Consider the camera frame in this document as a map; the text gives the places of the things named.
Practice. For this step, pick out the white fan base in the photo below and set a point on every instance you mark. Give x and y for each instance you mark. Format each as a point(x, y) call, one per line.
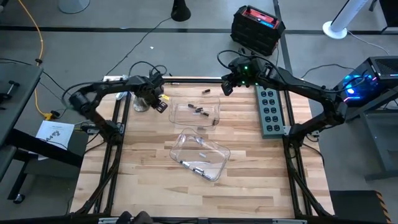
point(334, 30)

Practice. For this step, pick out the black stand base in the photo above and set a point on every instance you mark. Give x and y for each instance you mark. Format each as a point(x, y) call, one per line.
point(181, 14)

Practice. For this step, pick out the silver metal bracket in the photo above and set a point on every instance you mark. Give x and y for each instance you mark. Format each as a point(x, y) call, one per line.
point(289, 221)
point(107, 220)

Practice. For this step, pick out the black hazard-striped mat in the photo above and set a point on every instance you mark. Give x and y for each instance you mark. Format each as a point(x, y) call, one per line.
point(354, 208)

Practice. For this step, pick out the black caster wheel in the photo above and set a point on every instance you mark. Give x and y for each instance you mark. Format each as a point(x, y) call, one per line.
point(19, 198)

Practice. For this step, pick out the computer case with RGB lights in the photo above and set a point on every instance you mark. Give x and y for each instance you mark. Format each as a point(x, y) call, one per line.
point(382, 67)

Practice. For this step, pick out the person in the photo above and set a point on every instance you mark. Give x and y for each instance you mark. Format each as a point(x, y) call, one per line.
point(136, 218)

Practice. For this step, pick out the black clamp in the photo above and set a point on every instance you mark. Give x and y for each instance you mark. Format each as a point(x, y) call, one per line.
point(12, 85)

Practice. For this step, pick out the black aluminium frame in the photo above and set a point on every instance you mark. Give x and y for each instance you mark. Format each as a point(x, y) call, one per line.
point(192, 80)

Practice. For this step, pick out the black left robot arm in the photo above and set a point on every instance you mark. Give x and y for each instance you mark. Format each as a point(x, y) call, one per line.
point(109, 84)

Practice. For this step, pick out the grey desk top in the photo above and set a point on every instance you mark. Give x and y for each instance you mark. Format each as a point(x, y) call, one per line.
point(25, 118)

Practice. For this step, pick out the white paper sheet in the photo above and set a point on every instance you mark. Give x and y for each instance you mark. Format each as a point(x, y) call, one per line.
point(62, 126)

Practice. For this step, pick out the black desk base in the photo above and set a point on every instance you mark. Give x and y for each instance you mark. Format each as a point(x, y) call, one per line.
point(46, 148)

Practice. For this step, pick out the glass jar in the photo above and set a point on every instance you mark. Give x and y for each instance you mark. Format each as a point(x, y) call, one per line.
point(140, 105)

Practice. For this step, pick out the dark cabinet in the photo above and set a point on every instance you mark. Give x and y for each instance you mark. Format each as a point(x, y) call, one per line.
point(389, 15)

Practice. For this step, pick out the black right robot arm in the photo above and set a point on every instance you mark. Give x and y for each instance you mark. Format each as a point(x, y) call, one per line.
point(304, 89)

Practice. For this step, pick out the clear plastic bin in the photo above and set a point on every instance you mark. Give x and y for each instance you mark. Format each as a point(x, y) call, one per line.
point(180, 118)
point(214, 155)

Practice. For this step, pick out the grey round pedestal base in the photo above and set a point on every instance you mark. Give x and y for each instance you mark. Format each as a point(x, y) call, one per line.
point(74, 6)

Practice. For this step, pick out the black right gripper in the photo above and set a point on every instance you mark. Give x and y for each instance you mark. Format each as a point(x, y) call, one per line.
point(239, 74)

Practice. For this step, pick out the black and red tool case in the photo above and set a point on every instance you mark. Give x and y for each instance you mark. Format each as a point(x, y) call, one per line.
point(255, 34)

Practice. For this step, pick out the grey metal stand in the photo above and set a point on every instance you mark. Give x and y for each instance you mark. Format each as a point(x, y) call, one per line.
point(382, 140)

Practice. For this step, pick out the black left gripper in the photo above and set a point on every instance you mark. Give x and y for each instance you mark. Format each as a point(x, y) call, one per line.
point(154, 91)

